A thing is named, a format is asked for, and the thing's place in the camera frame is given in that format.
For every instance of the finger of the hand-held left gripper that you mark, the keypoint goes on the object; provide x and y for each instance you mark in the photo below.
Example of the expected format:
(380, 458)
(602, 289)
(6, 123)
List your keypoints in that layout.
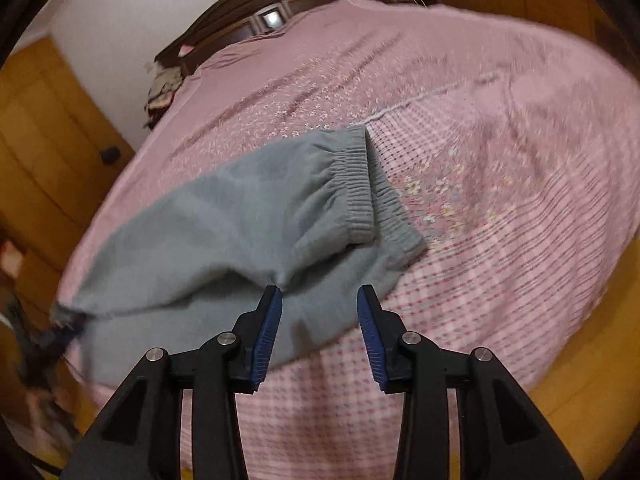
(61, 336)

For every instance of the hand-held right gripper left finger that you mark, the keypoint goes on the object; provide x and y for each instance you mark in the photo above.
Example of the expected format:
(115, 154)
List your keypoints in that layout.
(267, 330)

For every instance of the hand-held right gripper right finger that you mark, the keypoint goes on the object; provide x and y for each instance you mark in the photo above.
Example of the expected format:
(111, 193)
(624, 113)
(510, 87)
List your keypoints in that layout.
(370, 335)

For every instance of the grey pants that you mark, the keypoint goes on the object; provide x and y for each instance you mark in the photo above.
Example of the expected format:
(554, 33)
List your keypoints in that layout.
(225, 220)

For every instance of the small black device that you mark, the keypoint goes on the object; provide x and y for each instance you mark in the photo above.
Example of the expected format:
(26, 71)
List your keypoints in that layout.
(110, 155)

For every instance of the pink floral bedspread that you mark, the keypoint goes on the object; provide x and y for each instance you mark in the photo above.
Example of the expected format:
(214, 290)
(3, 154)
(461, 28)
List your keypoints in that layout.
(500, 185)

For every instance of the yellow wooden wardrobe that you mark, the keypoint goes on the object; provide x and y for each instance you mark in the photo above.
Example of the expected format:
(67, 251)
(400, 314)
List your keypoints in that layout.
(40, 135)

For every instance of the pile of clothes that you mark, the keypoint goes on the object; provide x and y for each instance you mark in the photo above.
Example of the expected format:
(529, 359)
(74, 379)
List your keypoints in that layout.
(162, 92)

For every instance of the small pink item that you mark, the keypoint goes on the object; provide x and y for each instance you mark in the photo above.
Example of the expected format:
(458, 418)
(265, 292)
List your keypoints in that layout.
(187, 50)

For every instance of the dark wooden headboard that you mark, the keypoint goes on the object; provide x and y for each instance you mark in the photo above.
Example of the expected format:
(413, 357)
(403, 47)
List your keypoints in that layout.
(225, 15)

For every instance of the yellow wooden cabinet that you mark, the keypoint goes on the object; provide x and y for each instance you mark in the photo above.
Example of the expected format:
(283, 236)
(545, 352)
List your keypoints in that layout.
(500, 5)

